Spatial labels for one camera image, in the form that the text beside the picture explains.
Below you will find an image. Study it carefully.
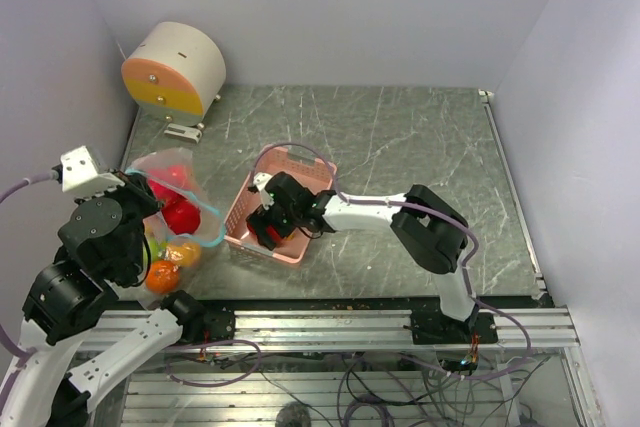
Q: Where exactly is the red striped apple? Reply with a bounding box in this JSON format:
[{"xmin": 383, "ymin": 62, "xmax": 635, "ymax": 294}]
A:
[{"xmin": 161, "ymin": 199, "xmax": 201, "ymax": 235}]

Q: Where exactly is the clear bag orange zipper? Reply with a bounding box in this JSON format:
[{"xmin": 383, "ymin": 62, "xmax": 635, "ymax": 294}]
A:
[{"xmin": 136, "ymin": 234, "xmax": 204, "ymax": 308}]

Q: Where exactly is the green apple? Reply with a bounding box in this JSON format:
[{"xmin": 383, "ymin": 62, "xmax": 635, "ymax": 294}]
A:
[{"xmin": 145, "ymin": 236, "xmax": 167, "ymax": 262}]

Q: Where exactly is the small white bracket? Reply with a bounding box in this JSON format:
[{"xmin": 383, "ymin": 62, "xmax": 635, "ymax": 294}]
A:
[{"xmin": 164, "ymin": 123, "xmax": 202, "ymax": 144}]

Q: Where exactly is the aluminium rail frame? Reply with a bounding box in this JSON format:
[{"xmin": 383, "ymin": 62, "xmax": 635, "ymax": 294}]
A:
[{"xmin": 99, "ymin": 296, "xmax": 581, "ymax": 358}]

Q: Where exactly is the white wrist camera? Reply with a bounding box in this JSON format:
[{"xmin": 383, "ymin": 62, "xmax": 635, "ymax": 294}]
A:
[
  {"xmin": 252, "ymin": 172, "xmax": 274, "ymax": 210},
  {"xmin": 60, "ymin": 146, "xmax": 124, "ymax": 198}
]

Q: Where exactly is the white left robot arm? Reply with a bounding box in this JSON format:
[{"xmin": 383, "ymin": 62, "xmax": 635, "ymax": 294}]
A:
[{"xmin": 1, "ymin": 172, "xmax": 231, "ymax": 426}]

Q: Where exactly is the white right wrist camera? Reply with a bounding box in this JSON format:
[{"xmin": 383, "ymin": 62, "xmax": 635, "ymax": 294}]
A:
[{"xmin": 252, "ymin": 172, "xmax": 274, "ymax": 210}]

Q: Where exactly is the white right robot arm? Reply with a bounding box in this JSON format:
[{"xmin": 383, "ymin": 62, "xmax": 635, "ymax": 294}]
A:
[{"xmin": 246, "ymin": 172, "xmax": 480, "ymax": 343}]

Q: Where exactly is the pink red apple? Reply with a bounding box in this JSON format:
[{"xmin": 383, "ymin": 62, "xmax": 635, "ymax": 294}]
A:
[{"xmin": 147, "ymin": 164, "xmax": 189, "ymax": 205}]

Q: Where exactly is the beige cylinder orange face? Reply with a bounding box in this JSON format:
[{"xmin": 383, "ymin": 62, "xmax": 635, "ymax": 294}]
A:
[{"xmin": 121, "ymin": 21, "xmax": 227, "ymax": 127}]

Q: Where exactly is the pink perforated plastic basket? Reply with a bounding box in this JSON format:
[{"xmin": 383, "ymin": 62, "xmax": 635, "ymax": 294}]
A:
[{"xmin": 224, "ymin": 147, "xmax": 333, "ymax": 266}]

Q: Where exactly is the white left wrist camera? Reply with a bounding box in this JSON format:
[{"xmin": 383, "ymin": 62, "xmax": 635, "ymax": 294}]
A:
[{"xmin": 60, "ymin": 146, "xmax": 124, "ymax": 198}]

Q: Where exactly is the orange persimmon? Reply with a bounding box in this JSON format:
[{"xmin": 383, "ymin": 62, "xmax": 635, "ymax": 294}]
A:
[{"xmin": 145, "ymin": 260, "xmax": 180, "ymax": 295}]

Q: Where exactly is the yellow orange peach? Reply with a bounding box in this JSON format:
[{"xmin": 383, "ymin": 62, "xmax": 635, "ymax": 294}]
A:
[{"xmin": 164, "ymin": 241, "xmax": 202, "ymax": 268}]

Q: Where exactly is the clear bag blue zipper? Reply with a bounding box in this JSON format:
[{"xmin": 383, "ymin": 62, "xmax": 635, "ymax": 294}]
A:
[{"xmin": 125, "ymin": 147, "xmax": 226, "ymax": 248}]

